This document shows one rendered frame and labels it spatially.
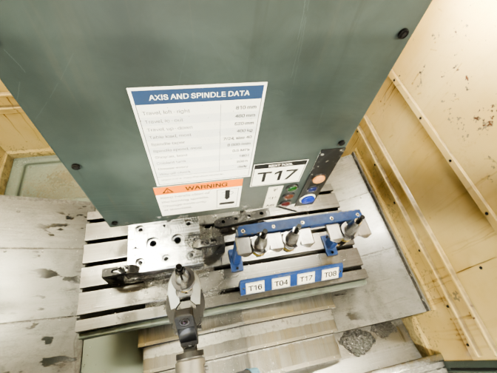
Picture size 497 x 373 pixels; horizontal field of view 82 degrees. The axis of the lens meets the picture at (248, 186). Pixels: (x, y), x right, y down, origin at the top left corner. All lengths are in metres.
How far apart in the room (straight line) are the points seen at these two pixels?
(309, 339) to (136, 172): 1.19
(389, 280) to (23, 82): 1.51
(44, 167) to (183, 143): 1.79
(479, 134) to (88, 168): 1.14
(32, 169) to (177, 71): 1.91
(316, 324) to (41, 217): 1.45
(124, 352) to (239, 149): 1.26
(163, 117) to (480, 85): 1.06
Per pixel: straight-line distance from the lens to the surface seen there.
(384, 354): 1.66
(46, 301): 1.65
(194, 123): 0.39
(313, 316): 1.49
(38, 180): 2.13
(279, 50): 0.35
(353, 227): 1.05
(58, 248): 1.72
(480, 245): 1.30
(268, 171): 0.51
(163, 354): 1.43
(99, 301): 1.33
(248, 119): 0.40
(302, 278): 1.28
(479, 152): 1.24
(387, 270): 1.59
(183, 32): 0.32
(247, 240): 0.99
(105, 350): 1.59
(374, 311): 1.56
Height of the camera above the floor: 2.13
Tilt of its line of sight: 57 degrees down
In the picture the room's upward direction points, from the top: 11 degrees clockwise
